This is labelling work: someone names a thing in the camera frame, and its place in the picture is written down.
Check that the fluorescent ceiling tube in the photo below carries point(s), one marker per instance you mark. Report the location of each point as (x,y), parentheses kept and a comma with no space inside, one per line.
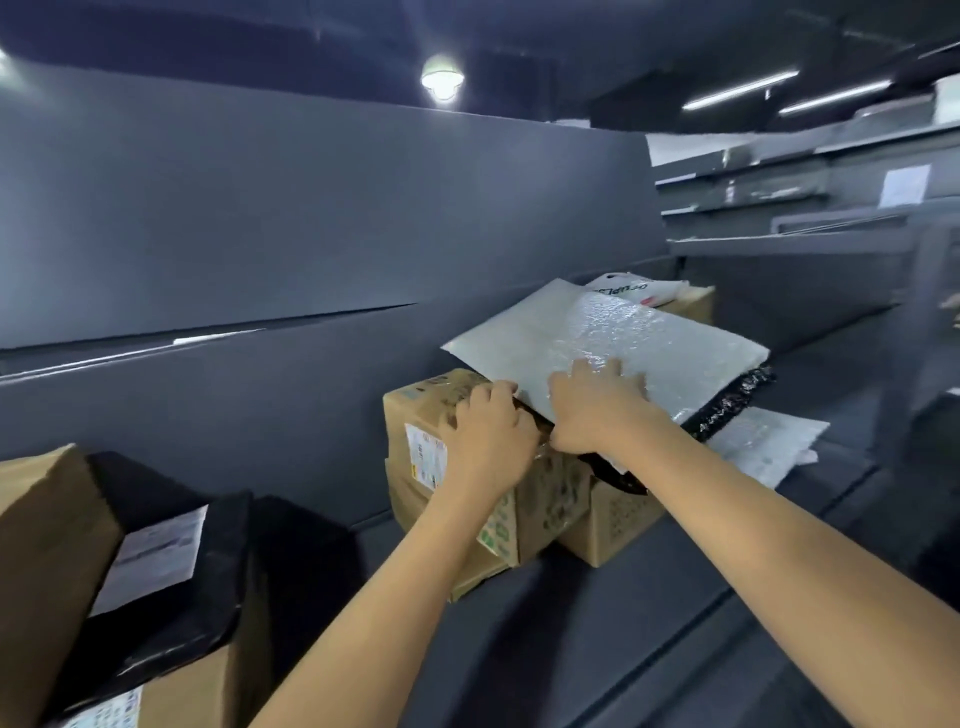
(739,90)
(836,97)

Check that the medium brown cardboard box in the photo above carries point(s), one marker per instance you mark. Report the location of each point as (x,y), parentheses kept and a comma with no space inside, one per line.
(45,570)

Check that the black printed small cardboard box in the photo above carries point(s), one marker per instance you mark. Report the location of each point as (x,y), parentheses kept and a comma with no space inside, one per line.
(615,525)

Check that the person's left hand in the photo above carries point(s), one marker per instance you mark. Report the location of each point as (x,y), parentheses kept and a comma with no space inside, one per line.
(487,442)

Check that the white black-lettered poly bag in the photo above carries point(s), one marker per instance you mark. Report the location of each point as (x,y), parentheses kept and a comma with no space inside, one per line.
(637,289)

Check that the person's right hand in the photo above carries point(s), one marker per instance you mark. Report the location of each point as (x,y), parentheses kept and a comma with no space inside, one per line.
(600,412)

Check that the white bubble mailer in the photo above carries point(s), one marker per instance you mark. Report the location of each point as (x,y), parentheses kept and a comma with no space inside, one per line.
(637,337)

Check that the white label tall cardboard box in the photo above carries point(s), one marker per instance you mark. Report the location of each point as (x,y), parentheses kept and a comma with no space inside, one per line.
(420,405)

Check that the long black lettered cardboard box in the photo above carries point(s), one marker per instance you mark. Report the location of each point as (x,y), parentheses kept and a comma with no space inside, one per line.
(690,307)

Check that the person's right forearm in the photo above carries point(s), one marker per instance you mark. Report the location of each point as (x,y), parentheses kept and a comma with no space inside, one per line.
(787,555)

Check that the large white poly mailer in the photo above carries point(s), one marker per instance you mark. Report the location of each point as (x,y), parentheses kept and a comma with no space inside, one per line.
(765,442)

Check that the white paper sheet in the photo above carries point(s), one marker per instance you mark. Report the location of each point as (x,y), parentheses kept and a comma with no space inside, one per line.
(905,185)

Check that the person's left forearm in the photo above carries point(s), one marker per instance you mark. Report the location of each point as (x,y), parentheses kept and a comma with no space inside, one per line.
(390,615)

